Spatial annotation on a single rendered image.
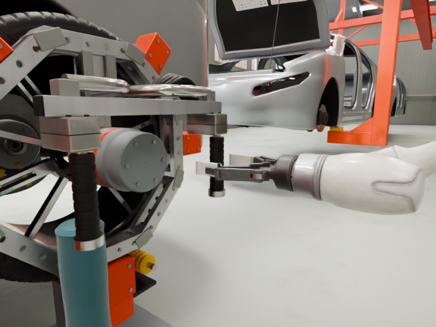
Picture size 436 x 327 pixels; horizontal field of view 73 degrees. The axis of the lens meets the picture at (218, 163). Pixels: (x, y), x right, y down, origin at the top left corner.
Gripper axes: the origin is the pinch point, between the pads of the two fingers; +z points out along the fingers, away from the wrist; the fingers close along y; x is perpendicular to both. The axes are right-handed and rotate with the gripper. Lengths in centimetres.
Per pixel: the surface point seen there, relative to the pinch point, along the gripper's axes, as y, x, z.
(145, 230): -6.2, -20.6, 20.7
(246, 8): 285, 137, 165
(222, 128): 0.4, 8.5, -1.1
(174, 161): 6.2, -2.5, 20.9
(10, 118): -20, 10, 67
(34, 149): -16, 0, 62
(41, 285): 4, -83, 124
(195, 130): -2.5, 7.9, 4.9
